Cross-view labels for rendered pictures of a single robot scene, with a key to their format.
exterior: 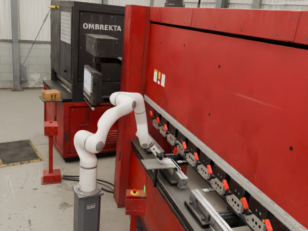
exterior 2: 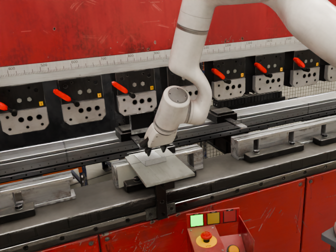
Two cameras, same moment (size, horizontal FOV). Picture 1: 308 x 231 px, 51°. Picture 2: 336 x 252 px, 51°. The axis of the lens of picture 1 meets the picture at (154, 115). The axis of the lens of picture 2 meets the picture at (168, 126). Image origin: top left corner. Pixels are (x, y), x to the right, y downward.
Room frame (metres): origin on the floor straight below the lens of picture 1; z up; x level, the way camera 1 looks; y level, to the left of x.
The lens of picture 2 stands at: (2.51, 1.13, 1.56)
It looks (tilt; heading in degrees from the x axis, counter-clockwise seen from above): 19 degrees down; 270
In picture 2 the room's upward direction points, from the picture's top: 3 degrees counter-clockwise
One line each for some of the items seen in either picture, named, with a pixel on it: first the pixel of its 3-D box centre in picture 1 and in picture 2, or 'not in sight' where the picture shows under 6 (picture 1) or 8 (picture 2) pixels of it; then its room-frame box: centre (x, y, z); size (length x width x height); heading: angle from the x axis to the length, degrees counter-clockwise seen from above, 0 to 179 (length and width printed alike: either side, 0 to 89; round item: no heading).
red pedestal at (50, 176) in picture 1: (50, 151); not in sight; (3.80, 1.28, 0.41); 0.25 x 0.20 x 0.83; 111
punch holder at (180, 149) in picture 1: (184, 142); (181, 83); (2.44, -0.27, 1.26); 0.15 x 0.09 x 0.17; 21
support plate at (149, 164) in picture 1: (157, 163); (157, 165); (2.55, -0.07, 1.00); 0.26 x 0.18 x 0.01; 111
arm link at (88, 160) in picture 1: (85, 148); not in sight; (2.04, 0.44, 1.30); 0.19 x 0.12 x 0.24; 53
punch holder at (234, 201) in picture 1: (240, 195); (333, 61); (1.69, -0.56, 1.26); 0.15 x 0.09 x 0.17; 21
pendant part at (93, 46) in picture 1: (99, 74); not in sight; (3.61, 0.66, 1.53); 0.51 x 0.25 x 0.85; 26
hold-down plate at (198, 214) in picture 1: (196, 213); (274, 151); (2.02, -0.37, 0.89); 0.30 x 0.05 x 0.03; 21
